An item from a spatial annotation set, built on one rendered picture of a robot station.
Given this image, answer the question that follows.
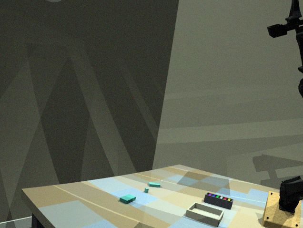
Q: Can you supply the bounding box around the teal flat block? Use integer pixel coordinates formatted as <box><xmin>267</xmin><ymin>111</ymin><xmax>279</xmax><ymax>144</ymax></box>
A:
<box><xmin>120</xmin><ymin>194</ymin><xmax>136</xmax><ymax>204</ymax></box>

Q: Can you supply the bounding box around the teal flat bar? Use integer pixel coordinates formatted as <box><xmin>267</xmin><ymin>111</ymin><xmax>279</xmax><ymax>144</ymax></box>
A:
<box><xmin>148</xmin><ymin>182</ymin><xmax>160</xmax><ymax>187</ymax></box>

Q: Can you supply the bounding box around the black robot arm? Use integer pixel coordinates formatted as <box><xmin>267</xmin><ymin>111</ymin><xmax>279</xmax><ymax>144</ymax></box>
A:
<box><xmin>279</xmin><ymin>31</ymin><xmax>303</xmax><ymax>213</ymax></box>

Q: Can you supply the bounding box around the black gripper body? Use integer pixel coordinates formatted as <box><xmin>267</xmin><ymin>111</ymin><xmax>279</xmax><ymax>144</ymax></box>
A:
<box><xmin>267</xmin><ymin>18</ymin><xmax>303</xmax><ymax>38</ymax></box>

